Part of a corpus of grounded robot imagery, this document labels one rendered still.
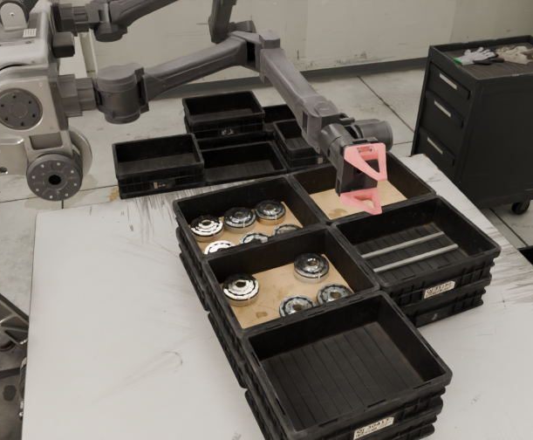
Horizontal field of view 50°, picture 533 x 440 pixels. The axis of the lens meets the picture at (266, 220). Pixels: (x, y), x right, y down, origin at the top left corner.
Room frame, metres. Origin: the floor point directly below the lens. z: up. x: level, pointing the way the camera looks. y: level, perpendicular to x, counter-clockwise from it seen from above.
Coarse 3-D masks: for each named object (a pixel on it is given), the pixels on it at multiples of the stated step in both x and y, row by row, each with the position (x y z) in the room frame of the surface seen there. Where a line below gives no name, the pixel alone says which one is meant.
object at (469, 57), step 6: (480, 48) 2.86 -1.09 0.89; (468, 54) 2.80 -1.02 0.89; (474, 54) 2.79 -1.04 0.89; (480, 54) 2.79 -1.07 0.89; (486, 54) 2.80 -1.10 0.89; (492, 54) 2.78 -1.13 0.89; (498, 54) 2.81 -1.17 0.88; (456, 60) 2.75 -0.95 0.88; (462, 60) 2.74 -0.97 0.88; (468, 60) 2.74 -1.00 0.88; (474, 60) 2.74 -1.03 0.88; (480, 60) 2.73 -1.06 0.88; (486, 60) 2.73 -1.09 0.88; (492, 60) 2.75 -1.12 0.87; (498, 60) 2.76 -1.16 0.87
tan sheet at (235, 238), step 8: (288, 208) 1.57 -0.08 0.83; (288, 216) 1.53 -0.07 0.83; (256, 224) 1.48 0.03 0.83; (296, 224) 1.48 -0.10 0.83; (224, 232) 1.44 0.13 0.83; (248, 232) 1.44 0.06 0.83; (264, 232) 1.44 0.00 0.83; (216, 240) 1.40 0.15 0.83; (224, 240) 1.40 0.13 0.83; (232, 240) 1.40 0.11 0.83
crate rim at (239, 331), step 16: (272, 240) 1.28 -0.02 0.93; (336, 240) 1.28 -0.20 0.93; (224, 256) 1.21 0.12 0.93; (352, 256) 1.21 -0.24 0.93; (208, 272) 1.14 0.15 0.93; (368, 272) 1.14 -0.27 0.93; (224, 304) 1.02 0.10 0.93; (320, 304) 1.02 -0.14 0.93; (272, 320) 0.97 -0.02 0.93; (240, 336) 0.93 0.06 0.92
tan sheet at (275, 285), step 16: (272, 272) 1.25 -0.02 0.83; (288, 272) 1.25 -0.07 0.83; (336, 272) 1.25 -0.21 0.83; (272, 288) 1.18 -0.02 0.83; (288, 288) 1.18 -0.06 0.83; (304, 288) 1.18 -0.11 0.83; (256, 304) 1.12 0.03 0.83; (272, 304) 1.12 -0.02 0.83; (240, 320) 1.06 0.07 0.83; (256, 320) 1.06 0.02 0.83
